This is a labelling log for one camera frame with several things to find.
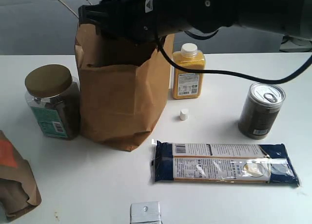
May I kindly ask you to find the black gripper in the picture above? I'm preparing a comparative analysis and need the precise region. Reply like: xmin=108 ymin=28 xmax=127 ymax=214
xmin=78 ymin=0 xmax=239 ymax=43

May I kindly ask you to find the small white cap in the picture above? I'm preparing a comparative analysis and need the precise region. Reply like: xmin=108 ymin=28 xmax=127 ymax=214
xmin=179 ymin=109 xmax=189 ymax=121

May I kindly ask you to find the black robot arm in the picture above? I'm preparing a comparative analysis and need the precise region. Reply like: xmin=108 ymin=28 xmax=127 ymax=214
xmin=78 ymin=0 xmax=312 ymax=42

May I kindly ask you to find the large brown paper bag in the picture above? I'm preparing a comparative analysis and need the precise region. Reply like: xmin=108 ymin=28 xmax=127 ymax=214
xmin=75 ymin=22 xmax=174 ymax=151

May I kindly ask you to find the yellow bottle with white cap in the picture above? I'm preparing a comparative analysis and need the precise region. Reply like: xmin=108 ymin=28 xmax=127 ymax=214
xmin=173 ymin=43 xmax=206 ymax=99

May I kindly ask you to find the clear jar with gold lid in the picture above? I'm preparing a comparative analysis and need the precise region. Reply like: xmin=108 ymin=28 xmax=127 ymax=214
xmin=24 ymin=64 xmax=80 ymax=140

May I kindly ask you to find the dark tin can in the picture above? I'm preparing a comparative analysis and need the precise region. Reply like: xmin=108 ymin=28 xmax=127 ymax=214
xmin=238 ymin=83 xmax=286 ymax=140

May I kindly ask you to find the white stand in background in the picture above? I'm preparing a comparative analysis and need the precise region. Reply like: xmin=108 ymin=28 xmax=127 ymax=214
xmin=279 ymin=36 xmax=312 ymax=53

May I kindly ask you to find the blue noodle package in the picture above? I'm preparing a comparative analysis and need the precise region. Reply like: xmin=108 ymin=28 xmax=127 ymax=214
xmin=153 ymin=141 xmax=300 ymax=187

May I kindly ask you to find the brown kraft snack pouch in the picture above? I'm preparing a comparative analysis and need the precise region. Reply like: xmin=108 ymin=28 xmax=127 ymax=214
xmin=0 ymin=131 xmax=42 ymax=222

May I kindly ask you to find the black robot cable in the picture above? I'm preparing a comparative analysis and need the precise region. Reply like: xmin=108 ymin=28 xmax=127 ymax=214
xmin=153 ymin=26 xmax=312 ymax=84

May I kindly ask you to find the silver metal bracket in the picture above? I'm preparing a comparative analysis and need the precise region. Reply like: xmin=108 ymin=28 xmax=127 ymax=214
xmin=130 ymin=201 xmax=162 ymax=224

